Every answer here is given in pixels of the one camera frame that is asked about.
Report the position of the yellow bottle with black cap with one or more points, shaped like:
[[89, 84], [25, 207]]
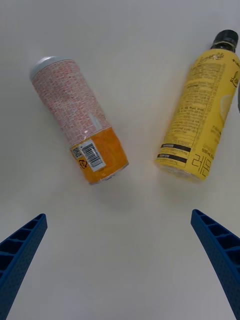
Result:
[[202, 112]]

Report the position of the orange and pink drink can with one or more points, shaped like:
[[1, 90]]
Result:
[[80, 120]]

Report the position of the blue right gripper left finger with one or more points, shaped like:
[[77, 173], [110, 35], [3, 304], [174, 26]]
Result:
[[17, 260]]

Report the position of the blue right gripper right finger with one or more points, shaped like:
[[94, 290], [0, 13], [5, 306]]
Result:
[[222, 255]]

